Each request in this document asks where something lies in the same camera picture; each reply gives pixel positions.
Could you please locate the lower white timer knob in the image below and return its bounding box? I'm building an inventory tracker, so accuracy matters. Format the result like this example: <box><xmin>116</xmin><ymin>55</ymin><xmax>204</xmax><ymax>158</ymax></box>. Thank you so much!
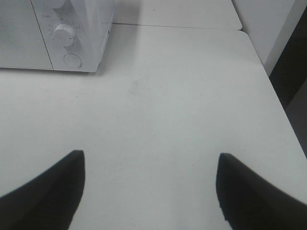
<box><xmin>52</xmin><ymin>24</ymin><xmax>77</xmax><ymax>47</ymax></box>

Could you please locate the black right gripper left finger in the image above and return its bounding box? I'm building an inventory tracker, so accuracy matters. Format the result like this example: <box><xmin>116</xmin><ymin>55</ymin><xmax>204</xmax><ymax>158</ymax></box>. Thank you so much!
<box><xmin>0</xmin><ymin>150</ymin><xmax>85</xmax><ymax>230</ymax></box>

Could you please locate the upper white power knob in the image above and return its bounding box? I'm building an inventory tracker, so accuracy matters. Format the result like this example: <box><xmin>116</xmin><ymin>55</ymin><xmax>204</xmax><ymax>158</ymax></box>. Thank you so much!
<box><xmin>50</xmin><ymin>0</ymin><xmax>66</xmax><ymax>9</ymax></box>

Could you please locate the white microwave door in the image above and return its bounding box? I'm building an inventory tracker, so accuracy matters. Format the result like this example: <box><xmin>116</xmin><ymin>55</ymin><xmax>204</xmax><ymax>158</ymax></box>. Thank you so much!
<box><xmin>0</xmin><ymin>0</ymin><xmax>53</xmax><ymax>69</ymax></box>

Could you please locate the white microwave oven body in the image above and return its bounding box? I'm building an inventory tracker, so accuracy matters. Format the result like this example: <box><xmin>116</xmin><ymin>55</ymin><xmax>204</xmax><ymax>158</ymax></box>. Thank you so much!
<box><xmin>31</xmin><ymin>0</ymin><xmax>115</xmax><ymax>72</ymax></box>

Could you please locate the round door release button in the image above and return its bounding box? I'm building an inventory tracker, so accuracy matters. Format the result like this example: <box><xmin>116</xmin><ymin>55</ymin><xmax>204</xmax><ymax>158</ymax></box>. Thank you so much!
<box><xmin>64</xmin><ymin>53</ymin><xmax>82</xmax><ymax>68</ymax></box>

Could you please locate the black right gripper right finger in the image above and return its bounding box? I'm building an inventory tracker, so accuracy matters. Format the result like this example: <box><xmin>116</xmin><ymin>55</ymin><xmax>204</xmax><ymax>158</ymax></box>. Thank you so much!
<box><xmin>215</xmin><ymin>153</ymin><xmax>307</xmax><ymax>230</ymax></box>

